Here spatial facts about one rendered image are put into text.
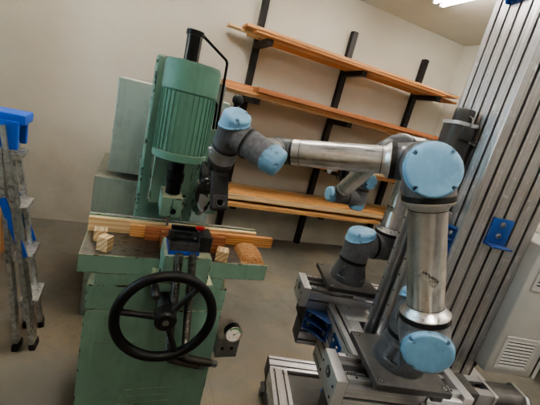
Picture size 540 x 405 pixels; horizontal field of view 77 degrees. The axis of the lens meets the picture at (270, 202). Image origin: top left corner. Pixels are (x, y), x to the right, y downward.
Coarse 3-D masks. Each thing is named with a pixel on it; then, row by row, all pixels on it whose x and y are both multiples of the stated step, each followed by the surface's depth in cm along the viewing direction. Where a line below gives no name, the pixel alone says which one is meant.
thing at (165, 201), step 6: (162, 186) 124; (162, 192) 118; (180, 192) 123; (162, 198) 114; (168, 198) 114; (174, 198) 115; (180, 198) 116; (162, 204) 114; (168, 204) 115; (174, 204) 115; (180, 204) 116; (162, 210) 115; (168, 210) 115; (180, 210) 117; (168, 216) 116; (174, 216) 117; (180, 216) 118
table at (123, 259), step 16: (128, 240) 114; (144, 240) 117; (80, 256) 100; (96, 256) 101; (112, 256) 103; (128, 256) 104; (144, 256) 107; (112, 272) 104; (128, 272) 106; (144, 272) 108; (224, 272) 117; (240, 272) 119; (256, 272) 121; (160, 288) 101
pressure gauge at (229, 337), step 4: (228, 324) 120; (232, 324) 119; (236, 324) 120; (224, 328) 120; (228, 328) 118; (232, 328) 118; (236, 328) 118; (240, 328) 120; (224, 332) 119; (228, 332) 118; (232, 332) 118; (236, 332) 119; (240, 332) 120; (228, 336) 118; (232, 336) 119; (236, 336) 120; (240, 336) 120; (228, 340) 119; (232, 340) 120; (236, 340) 120
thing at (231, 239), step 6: (132, 228) 117; (138, 228) 118; (144, 228) 119; (132, 234) 118; (138, 234) 119; (144, 234) 119; (222, 234) 129; (228, 234) 131; (234, 234) 132; (228, 240) 131; (234, 240) 132; (240, 240) 132; (246, 240) 133; (252, 240) 134; (258, 240) 135; (264, 240) 136; (270, 240) 137; (258, 246) 136; (264, 246) 137; (270, 246) 138
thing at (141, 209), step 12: (156, 60) 127; (156, 72) 122; (156, 84) 123; (156, 96) 124; (156, 108) 125; (156, 120) 126; (144, 144) 133; (144, 156) 129; (144, 168) 131; (144, 180) 132; (192, 180) 138; (144, 192) 133; (192, 192) 140; (144, 204) 135; (156, 204) 136; (192, 204) 142; (144, 216) 136; (156, 216) 138
